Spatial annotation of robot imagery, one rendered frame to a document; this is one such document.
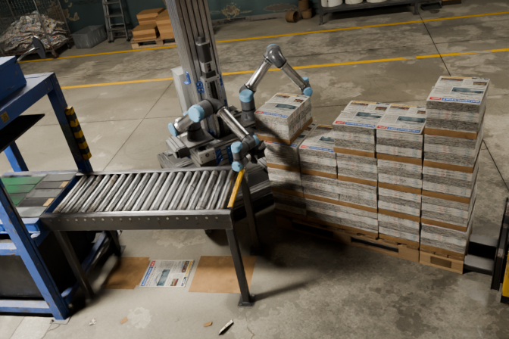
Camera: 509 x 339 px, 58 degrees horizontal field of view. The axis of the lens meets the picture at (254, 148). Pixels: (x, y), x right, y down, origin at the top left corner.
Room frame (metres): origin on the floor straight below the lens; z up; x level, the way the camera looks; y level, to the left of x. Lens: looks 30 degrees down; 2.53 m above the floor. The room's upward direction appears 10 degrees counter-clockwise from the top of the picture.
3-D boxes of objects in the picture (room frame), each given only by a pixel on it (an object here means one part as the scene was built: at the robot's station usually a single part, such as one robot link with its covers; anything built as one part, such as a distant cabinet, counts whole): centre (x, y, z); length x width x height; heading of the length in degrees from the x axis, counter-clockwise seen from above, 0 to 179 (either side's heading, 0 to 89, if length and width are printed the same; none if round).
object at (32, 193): (2.95, 1.79, 0.75); 0.70 x 0.65 x 0.10; 76
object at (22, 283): (2.95, 1.79, 0.38); 0.94 x 0.69 x 0.63; 166
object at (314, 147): (2.84, -0.65, 0.42); 1.17 x 0.39 x 0.83; 55
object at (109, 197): (2.76, 1.06, 0.77); 0.47 x 0.05 x 0.05; 166
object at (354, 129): (2.77, -0.76, 0.95); 0.38 x 0.29 x 0.23; 145
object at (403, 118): (2.59, -0.99, 1.06); 0.37 x 0.28 x 0.01; 146
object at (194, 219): (2.45, 0.86, 0.74); 1.34 x 0.05 x 0.12; 76
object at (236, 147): (2.71, 0.10, 0.98); 0.11 x 0.08 x 0.11; 130
